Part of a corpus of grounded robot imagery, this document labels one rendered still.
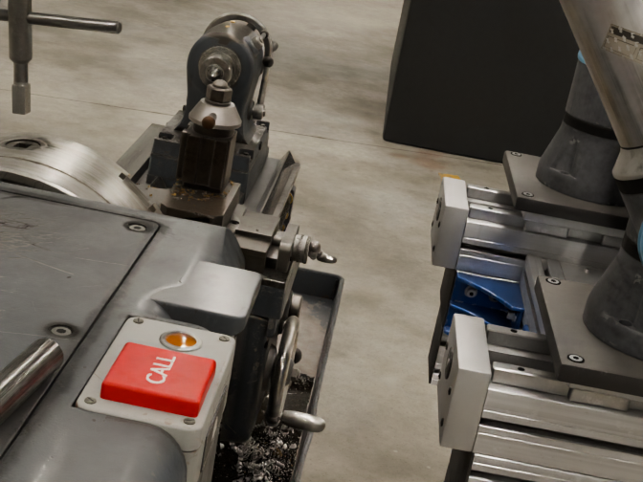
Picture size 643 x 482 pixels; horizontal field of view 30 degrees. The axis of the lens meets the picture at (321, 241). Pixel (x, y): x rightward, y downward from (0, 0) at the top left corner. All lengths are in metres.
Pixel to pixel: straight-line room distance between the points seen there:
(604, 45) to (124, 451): 0.53
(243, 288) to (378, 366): 2.79
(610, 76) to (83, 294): 0.46
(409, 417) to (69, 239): 2.56
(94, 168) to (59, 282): 0.34
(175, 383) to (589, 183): 0.99
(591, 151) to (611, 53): 0.65
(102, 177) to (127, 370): 0.48
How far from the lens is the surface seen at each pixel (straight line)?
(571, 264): 1.67
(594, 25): 1.00
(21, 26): 1.18
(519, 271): 1.67
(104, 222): 0.99
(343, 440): 3.26
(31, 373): 0.72
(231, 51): 2.31
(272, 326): 1.80
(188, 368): 0.75
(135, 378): 0.74
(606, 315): 1.20
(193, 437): 0.72
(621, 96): 1.01
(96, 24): 1.16
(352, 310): 4.04
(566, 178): 1.64
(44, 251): 0.93
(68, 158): 1.20
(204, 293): 0.89
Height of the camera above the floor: 1.62
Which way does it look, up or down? 21 degrees down
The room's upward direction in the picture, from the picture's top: 11 degrees clockwise
